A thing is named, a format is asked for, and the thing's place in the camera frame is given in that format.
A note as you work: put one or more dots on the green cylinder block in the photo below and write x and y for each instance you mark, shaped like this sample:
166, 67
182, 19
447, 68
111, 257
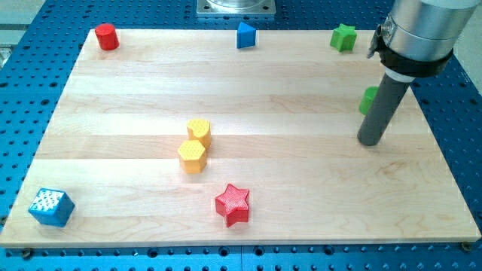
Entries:
367, 99

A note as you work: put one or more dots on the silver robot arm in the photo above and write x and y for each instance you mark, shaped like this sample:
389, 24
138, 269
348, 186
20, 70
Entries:
417, 37

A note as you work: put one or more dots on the red star block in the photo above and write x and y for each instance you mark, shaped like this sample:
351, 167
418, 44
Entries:
233, 205

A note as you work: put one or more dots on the green star block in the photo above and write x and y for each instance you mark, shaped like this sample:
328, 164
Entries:
343, 38

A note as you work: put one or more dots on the yellow heart block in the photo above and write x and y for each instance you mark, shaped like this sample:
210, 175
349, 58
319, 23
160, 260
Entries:
200, 130

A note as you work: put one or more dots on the yellow hexagon block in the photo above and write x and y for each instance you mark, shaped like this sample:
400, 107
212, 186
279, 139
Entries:
192, 156

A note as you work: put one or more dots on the wooden board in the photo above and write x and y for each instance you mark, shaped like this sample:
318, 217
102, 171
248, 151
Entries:
284, 117

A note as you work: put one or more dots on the blue triangle block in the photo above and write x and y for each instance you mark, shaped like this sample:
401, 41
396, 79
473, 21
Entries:
245, 36

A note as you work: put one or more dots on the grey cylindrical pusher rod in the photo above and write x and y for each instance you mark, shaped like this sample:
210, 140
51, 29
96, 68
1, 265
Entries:
389, 95

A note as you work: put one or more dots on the red cylinder block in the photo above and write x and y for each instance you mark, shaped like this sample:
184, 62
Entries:
107, 36

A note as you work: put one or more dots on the blue cube block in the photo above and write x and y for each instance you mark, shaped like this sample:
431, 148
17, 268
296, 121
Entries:
51, 207

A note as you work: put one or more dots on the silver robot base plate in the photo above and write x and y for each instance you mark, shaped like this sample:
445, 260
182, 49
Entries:
236, 8

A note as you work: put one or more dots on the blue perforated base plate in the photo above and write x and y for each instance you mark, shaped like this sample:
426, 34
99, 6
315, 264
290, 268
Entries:
40, 41

